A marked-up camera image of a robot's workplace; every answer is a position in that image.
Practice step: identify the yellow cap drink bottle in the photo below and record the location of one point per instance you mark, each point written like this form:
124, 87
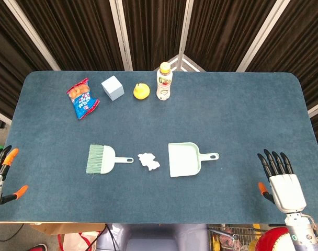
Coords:
164, 86

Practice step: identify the brown cardboard box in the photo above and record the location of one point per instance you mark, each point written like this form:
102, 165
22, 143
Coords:
65, 228

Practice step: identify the mint green hand broom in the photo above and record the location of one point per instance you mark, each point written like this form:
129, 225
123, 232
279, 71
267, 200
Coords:
104, 159

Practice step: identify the light blue cube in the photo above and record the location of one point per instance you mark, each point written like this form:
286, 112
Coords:
113, 87

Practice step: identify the white red plastic bag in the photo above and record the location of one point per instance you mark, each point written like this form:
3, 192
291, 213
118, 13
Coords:
78, 241

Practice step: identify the white paper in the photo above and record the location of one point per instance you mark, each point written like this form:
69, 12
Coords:
148, 161

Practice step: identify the dark curtain partition screen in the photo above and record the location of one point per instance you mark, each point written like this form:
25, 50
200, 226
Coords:
153, 31

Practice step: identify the red and white ball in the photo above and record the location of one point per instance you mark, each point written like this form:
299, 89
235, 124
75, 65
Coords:
274, 240

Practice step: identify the yellow toy pear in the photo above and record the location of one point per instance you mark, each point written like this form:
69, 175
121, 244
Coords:
141, 92

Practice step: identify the red shoe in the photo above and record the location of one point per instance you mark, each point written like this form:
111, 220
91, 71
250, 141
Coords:
40, 248

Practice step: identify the blue red snack bag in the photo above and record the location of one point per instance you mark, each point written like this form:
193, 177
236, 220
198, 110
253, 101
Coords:
83, 100

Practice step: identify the mint green dustpan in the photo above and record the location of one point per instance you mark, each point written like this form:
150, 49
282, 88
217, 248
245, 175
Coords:
183, 159

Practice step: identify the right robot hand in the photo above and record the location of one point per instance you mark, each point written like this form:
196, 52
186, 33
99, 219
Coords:
287, 191

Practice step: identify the lavender robot torso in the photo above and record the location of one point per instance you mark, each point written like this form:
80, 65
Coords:
153, 238

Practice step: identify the blue table mat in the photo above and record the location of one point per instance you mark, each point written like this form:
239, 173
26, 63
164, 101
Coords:
159, 125

